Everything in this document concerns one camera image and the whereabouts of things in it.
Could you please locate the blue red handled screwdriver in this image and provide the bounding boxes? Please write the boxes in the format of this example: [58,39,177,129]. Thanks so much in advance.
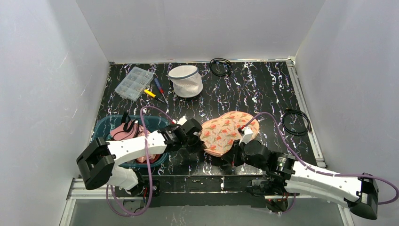
[154,77,168,104]

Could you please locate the purple cable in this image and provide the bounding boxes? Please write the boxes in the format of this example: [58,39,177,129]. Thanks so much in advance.
[238,112,399,216]
[105,106,177,218]

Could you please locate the yellow handled screwdriver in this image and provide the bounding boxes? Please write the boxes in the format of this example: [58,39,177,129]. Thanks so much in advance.
[144,89,165,103]

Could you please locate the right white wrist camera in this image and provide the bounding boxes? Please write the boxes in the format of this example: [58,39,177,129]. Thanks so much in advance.
[238,127,253,144]

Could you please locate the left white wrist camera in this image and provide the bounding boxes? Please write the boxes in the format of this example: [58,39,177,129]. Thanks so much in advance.
[176,116,188,125]

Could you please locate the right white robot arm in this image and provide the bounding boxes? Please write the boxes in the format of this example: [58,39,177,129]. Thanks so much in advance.
[222,140,379,220]

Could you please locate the black cable coil at back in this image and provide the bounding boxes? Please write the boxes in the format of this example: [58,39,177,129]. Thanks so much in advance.
[209,58,233,77]

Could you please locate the clear plastic screw organizer box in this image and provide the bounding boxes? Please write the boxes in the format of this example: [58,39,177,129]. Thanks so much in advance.
[115,67,154,101]

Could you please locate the black cable coil at right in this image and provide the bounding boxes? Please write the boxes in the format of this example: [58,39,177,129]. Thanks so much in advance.
[282,109,311,137]

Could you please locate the black cable coil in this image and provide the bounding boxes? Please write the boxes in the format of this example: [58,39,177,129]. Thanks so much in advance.
[282,109,311,137]
[209,58,233,77]

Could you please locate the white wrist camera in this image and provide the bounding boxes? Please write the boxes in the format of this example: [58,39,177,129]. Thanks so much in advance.
[238,127,253,144]
[176,116,188,125]

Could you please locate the strawberry print mesh laundry bag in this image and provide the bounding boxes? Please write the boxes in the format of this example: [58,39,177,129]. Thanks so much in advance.
[200,111,253,157]

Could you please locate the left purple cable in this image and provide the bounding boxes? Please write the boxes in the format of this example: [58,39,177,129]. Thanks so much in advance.
[105,106,177,218]

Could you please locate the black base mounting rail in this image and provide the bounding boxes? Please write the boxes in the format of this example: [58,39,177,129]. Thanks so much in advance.
[115,173,294,211]

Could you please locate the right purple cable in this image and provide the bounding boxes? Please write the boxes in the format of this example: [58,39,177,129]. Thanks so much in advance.
[238,112,399,216]

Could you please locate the pink clothes in bin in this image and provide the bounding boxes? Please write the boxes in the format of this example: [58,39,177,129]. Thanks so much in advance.
[110,112,161,163]

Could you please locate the aluminium frame rail right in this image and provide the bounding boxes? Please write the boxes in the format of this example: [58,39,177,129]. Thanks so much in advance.
[286,56,326,168]

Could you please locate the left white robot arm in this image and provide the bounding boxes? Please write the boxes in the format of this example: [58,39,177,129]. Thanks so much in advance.
[76,119,205,194]

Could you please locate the white mesh laundry basket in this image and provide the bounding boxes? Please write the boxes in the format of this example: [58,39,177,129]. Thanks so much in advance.
[168,65,203,98]

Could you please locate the teal plastic bin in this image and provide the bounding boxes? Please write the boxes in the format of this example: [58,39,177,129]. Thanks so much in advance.
[92,114,169,169]

